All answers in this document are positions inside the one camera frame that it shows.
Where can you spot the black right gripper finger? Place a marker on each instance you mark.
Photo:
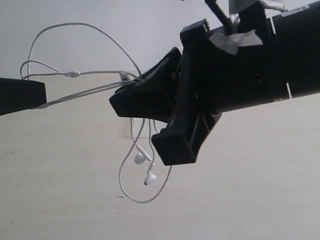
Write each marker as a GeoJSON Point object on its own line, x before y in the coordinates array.
{"type": "Point", "coordinates": [153, 95]}
{"type": "Point", "coordinates": [187, 128]}

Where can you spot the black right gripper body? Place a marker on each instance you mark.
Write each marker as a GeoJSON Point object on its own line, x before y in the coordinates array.
{"type": "Point", "coordinates": [230, 67]}

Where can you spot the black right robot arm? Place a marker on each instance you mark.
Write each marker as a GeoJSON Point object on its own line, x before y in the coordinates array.
{"type": "Point", "coordinates": [297, 34]}

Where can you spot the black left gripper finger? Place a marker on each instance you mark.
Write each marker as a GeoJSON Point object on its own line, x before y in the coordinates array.
{"type": "Point", "coordinates": [18, 95]}

